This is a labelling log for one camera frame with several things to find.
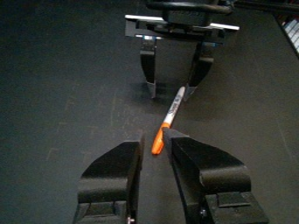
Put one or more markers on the grey marker pen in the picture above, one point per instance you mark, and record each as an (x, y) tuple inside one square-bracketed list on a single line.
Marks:
[(171, 112)]

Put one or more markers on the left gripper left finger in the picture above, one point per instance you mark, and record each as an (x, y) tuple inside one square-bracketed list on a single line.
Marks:
[(108, 175)]

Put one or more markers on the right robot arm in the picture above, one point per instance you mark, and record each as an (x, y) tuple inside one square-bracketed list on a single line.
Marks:
[(264, 5)]

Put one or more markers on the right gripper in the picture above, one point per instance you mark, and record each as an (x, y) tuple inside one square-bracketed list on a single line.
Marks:
[(183, 29)]

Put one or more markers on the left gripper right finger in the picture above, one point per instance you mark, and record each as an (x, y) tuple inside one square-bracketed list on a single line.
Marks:
[(210, 175)]

